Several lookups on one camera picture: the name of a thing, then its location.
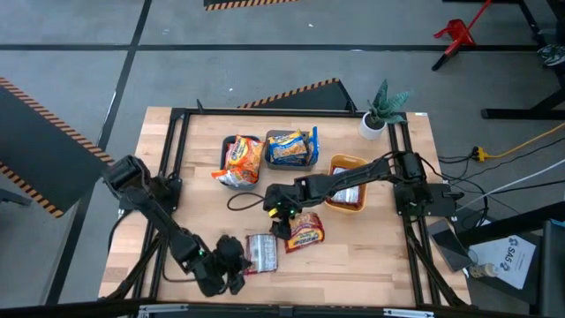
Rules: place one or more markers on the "black aluminium table frame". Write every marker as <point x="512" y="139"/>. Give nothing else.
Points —
<point x="265" y="111"/>

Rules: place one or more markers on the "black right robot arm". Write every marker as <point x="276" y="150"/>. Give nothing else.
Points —
<point x="353" y="176"/>

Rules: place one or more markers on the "snake plant in white pot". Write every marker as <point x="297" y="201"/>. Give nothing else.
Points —
<point x="373" y="126"/>

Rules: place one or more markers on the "black front crossbeam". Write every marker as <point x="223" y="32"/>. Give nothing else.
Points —
<point x="282" y="312"/>

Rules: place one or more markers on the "red floor stand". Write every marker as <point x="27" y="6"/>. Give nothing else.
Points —
<point x="459" y="33"/>

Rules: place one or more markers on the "yellow-orange plastic bin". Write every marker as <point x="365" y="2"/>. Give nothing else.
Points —
<point x="353" y="160"/>

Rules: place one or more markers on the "black diagonal beam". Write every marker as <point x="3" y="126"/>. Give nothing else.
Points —
<point x="529" y="218"/>

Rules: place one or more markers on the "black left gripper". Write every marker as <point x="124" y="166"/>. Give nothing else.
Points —
<point x="220" y="265"/>

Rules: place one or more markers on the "person's shoe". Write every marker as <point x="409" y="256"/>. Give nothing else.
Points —
<point x="552" y="55"/>

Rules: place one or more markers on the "silver metal bracket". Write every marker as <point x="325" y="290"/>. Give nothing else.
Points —
<point x="408" y="312"/>
<point x="163" y="308"/>

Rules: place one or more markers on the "white printed paper sheet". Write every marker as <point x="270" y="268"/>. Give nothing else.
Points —
<point x="512" y="260"/>

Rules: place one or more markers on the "blue Maruchan noodle packet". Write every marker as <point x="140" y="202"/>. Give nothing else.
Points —
<point x="314" y="146"/>
<point x="287" y="149"/>

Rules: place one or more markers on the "red Maruchan noodle packet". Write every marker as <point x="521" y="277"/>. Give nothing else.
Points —
<point x="348" y="196"/>
<point x="306" y="234"/>
<point x="262" y="254"/>

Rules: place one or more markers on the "grey-brown plastic bin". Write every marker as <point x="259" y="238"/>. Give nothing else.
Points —
<point x="291" y="167"/>

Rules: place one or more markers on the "teal plastic bin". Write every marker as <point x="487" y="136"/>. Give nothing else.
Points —
<point x="243" y="187"/>

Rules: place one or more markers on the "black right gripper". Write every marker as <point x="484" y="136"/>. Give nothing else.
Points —
<point x="284" y="201"/>

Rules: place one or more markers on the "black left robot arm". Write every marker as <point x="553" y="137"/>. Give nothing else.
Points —
<point x="154" y="212"/>

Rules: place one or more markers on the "small beige bottle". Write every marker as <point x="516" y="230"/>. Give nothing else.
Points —
<point x="483" y="270"/>

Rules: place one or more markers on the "black desk frame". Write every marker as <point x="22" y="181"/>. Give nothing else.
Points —
<point x="507" y="113"/>

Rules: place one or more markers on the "black hazard-striped floor mat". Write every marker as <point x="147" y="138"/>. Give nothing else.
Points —
<point x="35" y="146"/>
<point x="318" y="99"/>
<point x="247" y="3"/>

